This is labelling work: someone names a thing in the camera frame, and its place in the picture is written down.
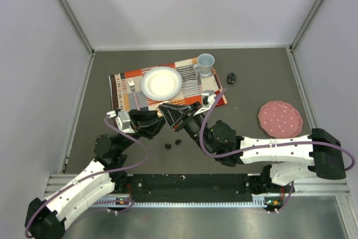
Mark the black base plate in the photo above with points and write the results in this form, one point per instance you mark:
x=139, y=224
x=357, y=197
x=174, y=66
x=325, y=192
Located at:
x=193, y=188

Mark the white paper plate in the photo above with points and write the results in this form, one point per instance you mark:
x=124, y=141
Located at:
x=161, y=83

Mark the light blue mug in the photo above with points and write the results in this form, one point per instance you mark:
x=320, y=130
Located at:
x=204, y=65

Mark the aluminium frame rail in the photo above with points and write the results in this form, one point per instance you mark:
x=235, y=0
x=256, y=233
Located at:
x=304, y=187

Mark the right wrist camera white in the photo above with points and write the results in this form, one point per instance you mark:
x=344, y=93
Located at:
x=208, y=98

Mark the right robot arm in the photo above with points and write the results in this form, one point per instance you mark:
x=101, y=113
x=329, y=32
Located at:
x=316, y=154

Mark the black earbud case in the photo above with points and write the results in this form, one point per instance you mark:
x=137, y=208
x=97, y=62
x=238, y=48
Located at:
x=231, y=78

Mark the fork with pink handle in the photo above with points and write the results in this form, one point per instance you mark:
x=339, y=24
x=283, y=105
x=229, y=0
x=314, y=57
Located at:
x=132, y=88

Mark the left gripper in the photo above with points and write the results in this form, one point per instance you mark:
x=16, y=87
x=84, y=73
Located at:
x=146, y=122

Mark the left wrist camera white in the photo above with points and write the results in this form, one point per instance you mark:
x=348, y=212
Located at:
x=122, y=120

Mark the patchwork placemat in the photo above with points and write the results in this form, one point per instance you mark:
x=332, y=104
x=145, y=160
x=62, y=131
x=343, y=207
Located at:
x=122, y=97

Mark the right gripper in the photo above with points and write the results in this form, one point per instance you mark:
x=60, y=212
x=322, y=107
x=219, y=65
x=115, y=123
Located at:
x=179, y=117

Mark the pink dotted plate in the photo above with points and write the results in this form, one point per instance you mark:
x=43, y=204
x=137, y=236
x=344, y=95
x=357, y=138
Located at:
x=280, y=119

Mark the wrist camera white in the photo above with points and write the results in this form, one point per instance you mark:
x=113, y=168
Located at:
x=208, y=98
x=122, y=120

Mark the knife with pink handle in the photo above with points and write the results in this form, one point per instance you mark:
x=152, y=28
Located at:
x=199, y=84

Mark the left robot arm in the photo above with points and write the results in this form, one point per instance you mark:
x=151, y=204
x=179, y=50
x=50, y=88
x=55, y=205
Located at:
x=51, y=217

